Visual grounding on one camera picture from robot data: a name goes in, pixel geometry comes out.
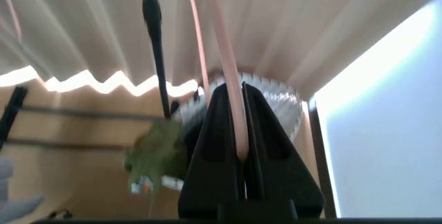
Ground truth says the black clothes rack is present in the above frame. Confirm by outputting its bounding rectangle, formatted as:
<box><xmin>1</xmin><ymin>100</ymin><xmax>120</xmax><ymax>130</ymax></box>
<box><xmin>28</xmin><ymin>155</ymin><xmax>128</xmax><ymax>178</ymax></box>
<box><xmin>0</xmin><ymin>0</ymin><xmax>180</xmax><ymax>151</ymax></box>

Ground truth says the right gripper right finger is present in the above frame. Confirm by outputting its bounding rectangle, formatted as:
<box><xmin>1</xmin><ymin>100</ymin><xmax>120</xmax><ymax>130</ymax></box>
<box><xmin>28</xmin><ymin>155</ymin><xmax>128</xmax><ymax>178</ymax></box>
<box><xmin>242</xmin><ymin>81</ymin><xmax>326</xmax><ymax>218</ymax></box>

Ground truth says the white laundry basket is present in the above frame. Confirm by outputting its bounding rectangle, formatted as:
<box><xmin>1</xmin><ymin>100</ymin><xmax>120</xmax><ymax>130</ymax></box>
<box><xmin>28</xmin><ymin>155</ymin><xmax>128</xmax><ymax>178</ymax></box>
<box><xmin>160</xmin><ymin>71</ymin><xmax>308</xmax><ymax>192</ymax></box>

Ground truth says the beige curtain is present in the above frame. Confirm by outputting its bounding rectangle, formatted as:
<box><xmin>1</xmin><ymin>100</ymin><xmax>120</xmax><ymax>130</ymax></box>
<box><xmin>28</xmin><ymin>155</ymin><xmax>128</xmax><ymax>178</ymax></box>
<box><xmin>0</xmin><ymin>0</ymin><xmax>442</xmax><ymax>102</ymax></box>

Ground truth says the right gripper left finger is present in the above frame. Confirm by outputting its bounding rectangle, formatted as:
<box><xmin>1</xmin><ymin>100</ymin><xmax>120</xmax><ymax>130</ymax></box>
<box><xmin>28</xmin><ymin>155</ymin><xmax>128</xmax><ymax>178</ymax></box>
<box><xmin>177</xmin><ymin>82</ymin><xmax>247</xmax><ymax>220</ymax></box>

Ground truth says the green garment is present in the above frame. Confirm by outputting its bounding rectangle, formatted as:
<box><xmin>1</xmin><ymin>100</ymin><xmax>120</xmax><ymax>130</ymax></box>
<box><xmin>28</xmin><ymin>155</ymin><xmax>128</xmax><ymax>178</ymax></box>
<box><xmin>123</xmin><ymin>118</ymin><xmax>189</xmax><ymax>196</ymax></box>

